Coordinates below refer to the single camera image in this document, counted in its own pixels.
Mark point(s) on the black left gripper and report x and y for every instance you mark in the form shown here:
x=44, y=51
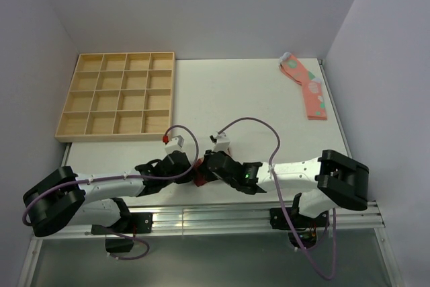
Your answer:
x=186, y=178

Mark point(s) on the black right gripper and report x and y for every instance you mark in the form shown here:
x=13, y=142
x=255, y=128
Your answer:
x=207, y=171

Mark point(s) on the beige red purple striped sock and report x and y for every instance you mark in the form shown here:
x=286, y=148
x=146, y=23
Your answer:
x=202, y=174

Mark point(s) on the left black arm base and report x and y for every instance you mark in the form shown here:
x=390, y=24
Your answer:
x=125, y=233

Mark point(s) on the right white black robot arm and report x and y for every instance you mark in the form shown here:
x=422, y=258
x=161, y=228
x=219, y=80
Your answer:
x=320, y=184

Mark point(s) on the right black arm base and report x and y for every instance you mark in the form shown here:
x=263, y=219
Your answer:
x=309, y=230

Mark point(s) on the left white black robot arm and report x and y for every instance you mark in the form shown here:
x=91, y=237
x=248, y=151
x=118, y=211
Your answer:
x=67, y=198

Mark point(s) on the wooden compartment tray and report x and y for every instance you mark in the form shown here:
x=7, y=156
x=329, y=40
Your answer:
x=119, y=96

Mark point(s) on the pink patterned sock pair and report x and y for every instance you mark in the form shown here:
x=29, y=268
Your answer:
x=311, y=86

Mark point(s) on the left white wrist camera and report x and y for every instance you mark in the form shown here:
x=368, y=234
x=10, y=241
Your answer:
x=173, y=144

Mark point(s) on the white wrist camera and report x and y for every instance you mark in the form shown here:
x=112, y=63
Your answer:
x=221, y=142
x=173, y=144

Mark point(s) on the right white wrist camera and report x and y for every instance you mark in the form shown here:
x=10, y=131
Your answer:
x=221, y=142

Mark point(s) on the aluminium mounting rail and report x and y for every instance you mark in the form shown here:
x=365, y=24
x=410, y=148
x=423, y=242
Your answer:
x=241, y=219

